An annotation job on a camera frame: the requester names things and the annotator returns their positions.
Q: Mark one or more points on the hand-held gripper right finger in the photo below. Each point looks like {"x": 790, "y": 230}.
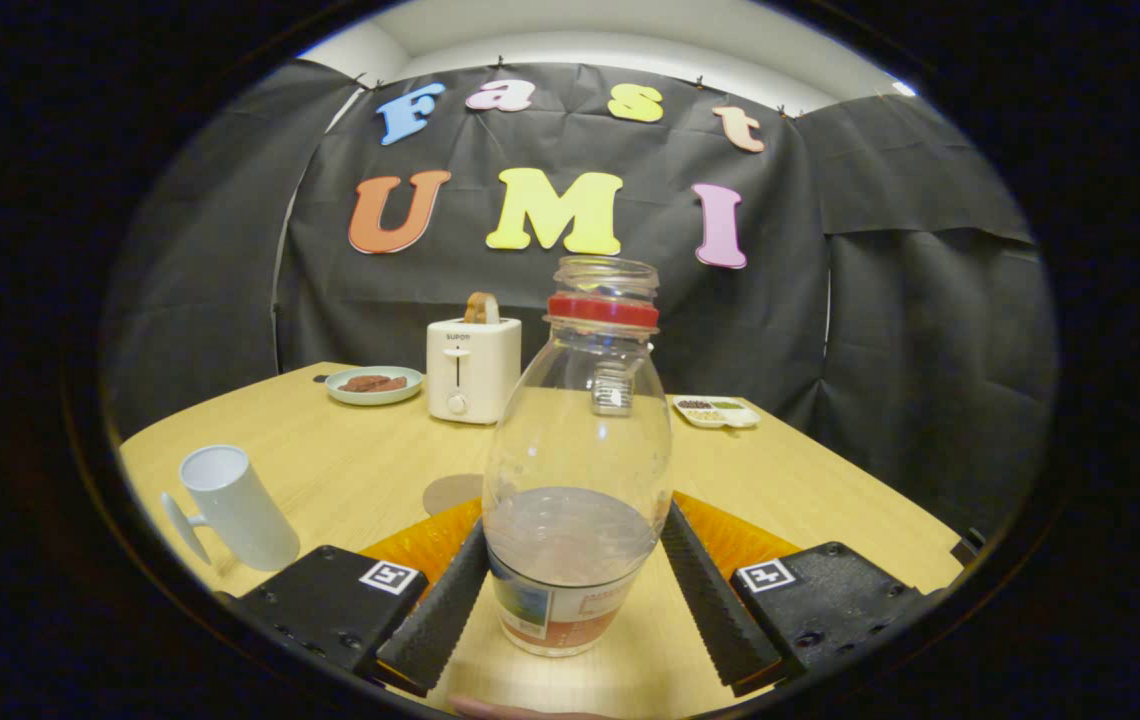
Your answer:
{"x": 715, "y": 610}

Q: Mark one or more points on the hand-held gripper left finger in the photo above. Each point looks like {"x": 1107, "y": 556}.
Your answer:
{"x": 440, "y": 620}

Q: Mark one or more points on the round brown coaster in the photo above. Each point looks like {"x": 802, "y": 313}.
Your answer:
{"x": 452, "y": 493}

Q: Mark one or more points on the clear plastic juice bottle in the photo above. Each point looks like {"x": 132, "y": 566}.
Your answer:
{"x": 575, "y": 450}

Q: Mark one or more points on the white cup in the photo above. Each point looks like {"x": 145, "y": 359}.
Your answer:
{"x": 240, "y": 510}

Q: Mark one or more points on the wooden table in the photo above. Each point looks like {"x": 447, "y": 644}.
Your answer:
{"x": 350, "y": 460}

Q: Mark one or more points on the white divided snack dish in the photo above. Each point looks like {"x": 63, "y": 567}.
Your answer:
{"x": 717, "y": 413}

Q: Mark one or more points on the pale green plate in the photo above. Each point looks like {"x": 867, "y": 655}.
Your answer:
{"x": 375, "y": 397}

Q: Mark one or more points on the reddish brown meat slice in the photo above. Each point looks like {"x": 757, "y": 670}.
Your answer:
{"x": 360, "y": 383}
{"x": 393, "y": 383}

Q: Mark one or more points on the white toaster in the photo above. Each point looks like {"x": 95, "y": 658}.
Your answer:
{"x": 470, "y": 370}

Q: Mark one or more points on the brown bread slice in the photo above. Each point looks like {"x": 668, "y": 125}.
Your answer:
{"x": 480, "y": 308}

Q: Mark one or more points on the black backdrop cloth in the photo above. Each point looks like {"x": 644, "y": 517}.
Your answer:
{"x": 780, "y": 300}

